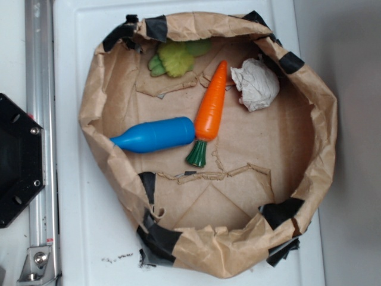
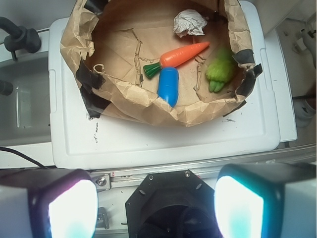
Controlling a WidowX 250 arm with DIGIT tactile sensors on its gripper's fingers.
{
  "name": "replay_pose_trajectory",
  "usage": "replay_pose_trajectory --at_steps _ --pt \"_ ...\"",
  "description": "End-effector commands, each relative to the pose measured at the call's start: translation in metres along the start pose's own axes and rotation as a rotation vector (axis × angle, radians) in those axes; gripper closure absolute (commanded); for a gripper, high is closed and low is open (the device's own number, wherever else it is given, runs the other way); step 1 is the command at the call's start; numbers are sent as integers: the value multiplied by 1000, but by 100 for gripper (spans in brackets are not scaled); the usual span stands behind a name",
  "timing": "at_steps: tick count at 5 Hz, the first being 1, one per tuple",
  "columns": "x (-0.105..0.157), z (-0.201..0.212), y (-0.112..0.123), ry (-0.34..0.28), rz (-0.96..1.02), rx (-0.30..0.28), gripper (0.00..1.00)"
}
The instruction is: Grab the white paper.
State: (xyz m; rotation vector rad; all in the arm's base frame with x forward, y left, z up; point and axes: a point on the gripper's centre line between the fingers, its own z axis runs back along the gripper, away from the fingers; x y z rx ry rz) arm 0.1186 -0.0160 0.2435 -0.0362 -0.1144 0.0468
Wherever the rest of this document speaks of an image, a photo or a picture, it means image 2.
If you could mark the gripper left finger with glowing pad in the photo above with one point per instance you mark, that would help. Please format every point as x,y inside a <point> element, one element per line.
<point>47,203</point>

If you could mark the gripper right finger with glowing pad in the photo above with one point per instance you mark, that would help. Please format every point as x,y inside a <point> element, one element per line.
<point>275,200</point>

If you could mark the white plastic bin lid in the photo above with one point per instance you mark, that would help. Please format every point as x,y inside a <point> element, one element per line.
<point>111,143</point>

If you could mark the clear plastic container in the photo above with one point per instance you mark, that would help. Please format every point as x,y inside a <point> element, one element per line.
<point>25,113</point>

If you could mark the fuzzy green toy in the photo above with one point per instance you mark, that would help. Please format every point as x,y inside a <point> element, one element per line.
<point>220,71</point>

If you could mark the blue plastic capsule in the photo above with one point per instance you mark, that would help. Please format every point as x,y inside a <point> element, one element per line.
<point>168,85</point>

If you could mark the brown paper bag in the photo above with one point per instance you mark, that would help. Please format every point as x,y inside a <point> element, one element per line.
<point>106,43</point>

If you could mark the orange toy carrot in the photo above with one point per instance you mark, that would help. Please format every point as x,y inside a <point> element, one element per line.
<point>174,58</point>

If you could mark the black clamp knob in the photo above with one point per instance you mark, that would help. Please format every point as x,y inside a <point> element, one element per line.
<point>19,38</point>

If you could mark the crumpled white paper ball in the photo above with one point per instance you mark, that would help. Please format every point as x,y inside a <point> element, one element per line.
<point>189,22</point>

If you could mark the aluminium extrusion rail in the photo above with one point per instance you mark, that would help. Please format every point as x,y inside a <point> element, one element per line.
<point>205,169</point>

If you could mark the black octagonal mount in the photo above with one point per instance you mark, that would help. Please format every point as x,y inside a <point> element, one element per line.
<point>172,205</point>

